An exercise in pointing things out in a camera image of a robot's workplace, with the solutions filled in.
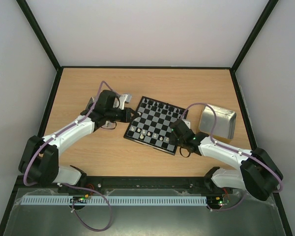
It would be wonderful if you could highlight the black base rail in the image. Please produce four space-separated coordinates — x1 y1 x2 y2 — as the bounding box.
77 174 224 196

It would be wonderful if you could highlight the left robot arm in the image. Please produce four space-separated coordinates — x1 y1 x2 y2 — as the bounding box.
18 90 139 187

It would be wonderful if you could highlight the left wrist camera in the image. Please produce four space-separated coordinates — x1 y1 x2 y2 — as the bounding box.
118 93 132 110

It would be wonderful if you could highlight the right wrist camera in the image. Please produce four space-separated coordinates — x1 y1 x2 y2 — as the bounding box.
182 119 191 129

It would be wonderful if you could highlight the left metal tray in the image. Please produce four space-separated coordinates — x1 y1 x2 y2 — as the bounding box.
84 97 116 130

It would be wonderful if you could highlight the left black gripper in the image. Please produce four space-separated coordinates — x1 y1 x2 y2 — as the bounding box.
106 108 140 123

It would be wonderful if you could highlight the black white chessboard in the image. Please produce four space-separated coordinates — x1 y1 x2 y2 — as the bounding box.
124 96 188 155

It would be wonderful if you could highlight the right metal tray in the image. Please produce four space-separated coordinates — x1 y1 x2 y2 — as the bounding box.
199 105 236 143

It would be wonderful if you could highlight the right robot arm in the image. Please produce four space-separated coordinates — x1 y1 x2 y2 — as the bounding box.
170 119 283 201

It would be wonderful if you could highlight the metal tray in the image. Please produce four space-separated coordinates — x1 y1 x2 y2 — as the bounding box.
84 97 116 130
199 105 236 143

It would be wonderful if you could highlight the light blue cable duct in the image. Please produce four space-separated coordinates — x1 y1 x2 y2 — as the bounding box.
20 195 207 206

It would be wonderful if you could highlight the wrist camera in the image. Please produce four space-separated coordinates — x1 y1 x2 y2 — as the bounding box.
182 119 191 129
118 93 132 110

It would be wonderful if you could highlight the black metal frame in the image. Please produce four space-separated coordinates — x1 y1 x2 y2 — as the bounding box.
0 0 293 236

